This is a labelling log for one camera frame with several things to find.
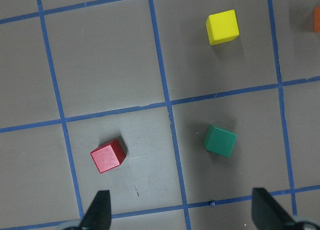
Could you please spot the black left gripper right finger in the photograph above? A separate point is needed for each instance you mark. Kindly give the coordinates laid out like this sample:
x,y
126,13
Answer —
x,y
268,214

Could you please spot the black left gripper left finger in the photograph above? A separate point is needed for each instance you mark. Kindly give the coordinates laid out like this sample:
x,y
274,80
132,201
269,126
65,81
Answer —
x,y
98,215

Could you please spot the orange wooden block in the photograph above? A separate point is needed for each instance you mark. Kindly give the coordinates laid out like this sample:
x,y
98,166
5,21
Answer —
x,y
316,19

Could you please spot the yellow wooden block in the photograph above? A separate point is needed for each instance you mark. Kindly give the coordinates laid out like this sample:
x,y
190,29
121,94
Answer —
x,y
222,27

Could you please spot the green wooden block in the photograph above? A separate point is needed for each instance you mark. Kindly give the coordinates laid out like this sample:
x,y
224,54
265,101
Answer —
x,y
219,141

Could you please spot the red wooden block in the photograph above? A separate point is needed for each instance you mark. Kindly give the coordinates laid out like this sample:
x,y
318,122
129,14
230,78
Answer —
x,y
108,156

